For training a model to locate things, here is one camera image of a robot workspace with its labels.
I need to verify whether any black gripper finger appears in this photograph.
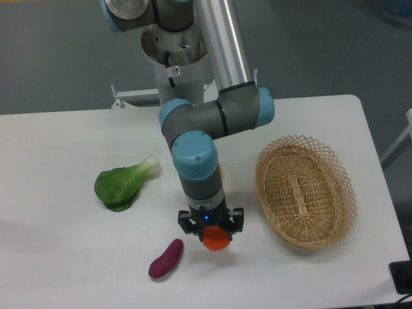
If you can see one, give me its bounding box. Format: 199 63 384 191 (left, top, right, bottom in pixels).
225 207 244 241
178 211 205 241

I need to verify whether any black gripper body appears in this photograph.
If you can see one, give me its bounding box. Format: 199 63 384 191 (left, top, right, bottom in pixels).
189 205 230 229

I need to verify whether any orange fruit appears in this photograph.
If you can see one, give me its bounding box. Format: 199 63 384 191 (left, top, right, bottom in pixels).
202 226 230 251

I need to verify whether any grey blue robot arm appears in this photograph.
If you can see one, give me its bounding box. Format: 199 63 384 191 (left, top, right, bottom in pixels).
100 1 275 242

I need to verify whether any purple sweet potato toy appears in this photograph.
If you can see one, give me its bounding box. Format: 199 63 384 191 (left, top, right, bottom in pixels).
148 239 184 279

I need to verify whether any green bok choy toy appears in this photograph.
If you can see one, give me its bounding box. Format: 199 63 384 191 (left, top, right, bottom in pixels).
93 156 160 212

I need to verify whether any woven wicker basket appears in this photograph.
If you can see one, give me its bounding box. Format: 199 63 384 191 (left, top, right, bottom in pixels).
256 135 357 250

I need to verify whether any black device at table edge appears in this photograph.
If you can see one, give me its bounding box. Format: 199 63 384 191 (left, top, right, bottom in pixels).
389 261 411 295

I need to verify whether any blue object top right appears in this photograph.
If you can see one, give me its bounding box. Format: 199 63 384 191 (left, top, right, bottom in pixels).
381 0 411 29

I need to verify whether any white metal base bracket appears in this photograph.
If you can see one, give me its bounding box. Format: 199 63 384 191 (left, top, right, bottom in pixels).
110 69 259 109

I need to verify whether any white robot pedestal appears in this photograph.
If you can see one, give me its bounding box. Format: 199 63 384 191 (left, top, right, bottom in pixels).
141 20 207 105

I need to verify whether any black cable on pedestal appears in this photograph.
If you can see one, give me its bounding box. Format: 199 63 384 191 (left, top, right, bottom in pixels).
164 51 181 97

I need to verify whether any white frame at right edge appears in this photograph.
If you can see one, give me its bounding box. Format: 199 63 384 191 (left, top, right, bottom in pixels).
380 109 411 171

